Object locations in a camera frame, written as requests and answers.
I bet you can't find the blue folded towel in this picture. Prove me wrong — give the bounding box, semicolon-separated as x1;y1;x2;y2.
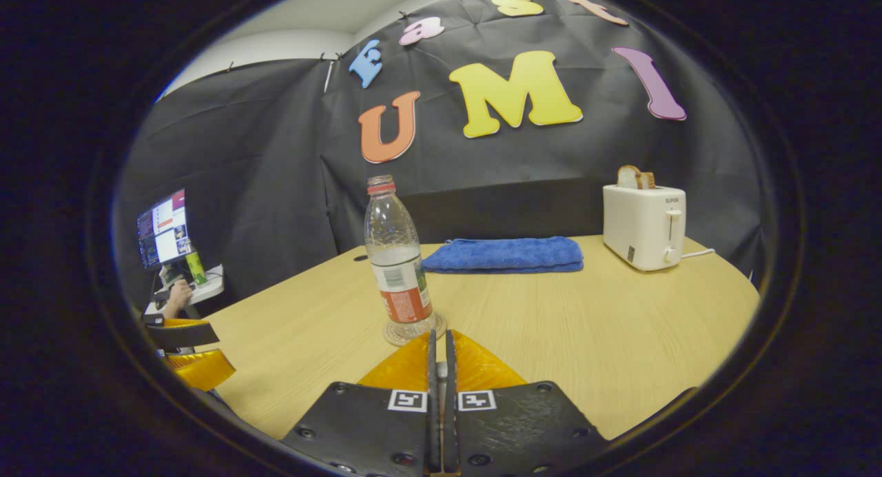
422;236;584;274

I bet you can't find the white toaster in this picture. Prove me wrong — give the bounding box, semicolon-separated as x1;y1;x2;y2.
603;184;687;272

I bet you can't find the black backdrop cloth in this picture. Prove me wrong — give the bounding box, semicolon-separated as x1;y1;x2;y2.
114;0;776;305

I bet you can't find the computer monitor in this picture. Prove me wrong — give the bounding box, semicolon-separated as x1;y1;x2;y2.
136;189;190;270

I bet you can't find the round cork coaster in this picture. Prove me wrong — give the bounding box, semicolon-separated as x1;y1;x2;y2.
383;314;447;347

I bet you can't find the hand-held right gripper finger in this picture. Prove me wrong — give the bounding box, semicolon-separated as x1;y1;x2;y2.
444;330;611;477
283;330;440;477

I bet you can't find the clear plastic water bottle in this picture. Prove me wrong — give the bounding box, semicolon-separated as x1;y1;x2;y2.
364;175;436;340

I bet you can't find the bread slice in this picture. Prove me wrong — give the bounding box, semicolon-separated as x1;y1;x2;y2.
617;165;657;190

